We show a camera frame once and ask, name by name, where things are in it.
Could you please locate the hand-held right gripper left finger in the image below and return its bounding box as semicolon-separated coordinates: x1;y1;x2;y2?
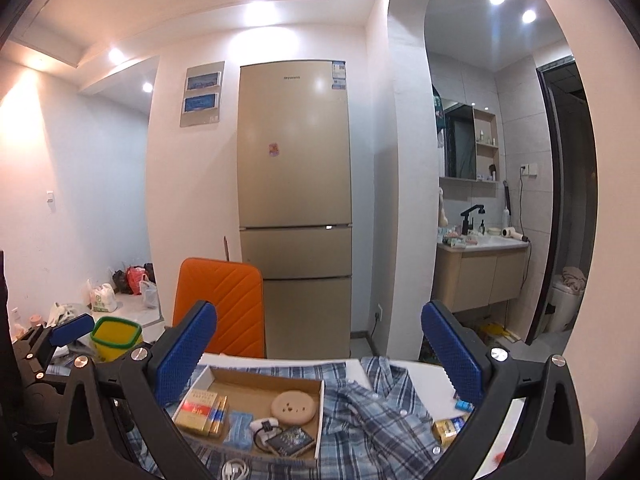
52;300;219;480

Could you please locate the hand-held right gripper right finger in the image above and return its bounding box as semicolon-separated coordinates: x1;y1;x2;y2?
421;300;587;480

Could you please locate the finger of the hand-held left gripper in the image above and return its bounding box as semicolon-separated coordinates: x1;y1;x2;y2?
29;366;70;397
22;313;95;367

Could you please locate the gold and blue carton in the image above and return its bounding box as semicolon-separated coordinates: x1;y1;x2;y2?
172;389;228;438

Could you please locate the shallow cardboard box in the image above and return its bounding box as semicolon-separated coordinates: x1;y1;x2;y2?
170;364;326;461

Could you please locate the light blue tissue packet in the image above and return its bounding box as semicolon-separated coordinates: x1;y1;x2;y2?
222;410;253;448

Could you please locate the beige round cushion pad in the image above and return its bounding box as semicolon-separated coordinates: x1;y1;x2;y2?
271;390;318;425

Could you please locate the dark packet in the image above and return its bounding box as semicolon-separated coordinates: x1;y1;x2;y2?
262;426;316;458

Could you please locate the white bag green print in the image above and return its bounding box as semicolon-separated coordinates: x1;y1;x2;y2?
87;280;118;313

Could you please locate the yellow bin green rim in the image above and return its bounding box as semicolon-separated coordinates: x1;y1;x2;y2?
90;316;143;363

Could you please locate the orange chair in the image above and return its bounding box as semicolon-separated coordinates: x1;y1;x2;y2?
172;257;266;359

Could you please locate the yellow snack packet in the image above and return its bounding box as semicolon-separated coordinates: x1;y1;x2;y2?
432;416;468;446

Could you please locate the red plastic bag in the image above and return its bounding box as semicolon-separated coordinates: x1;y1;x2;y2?
125;266;151;293

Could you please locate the beige vanity cabinet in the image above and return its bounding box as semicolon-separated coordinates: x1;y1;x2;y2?
431;240;530;313

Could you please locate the blue plaid shirt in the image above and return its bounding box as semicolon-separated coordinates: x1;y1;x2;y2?
122;357;473;480

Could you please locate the black faucet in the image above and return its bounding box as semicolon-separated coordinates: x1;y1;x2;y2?
460;204;486;235

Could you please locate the beige refrigerator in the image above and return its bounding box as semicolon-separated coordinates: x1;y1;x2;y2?
237;58;353;359

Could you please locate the grey electrical panel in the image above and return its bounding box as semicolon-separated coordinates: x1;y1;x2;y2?
179;61;226;128

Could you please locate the dark door frame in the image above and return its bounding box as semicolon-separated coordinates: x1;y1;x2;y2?
527;55;598;346

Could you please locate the mirror wall cabinet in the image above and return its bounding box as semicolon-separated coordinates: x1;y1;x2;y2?
440;101;501;183

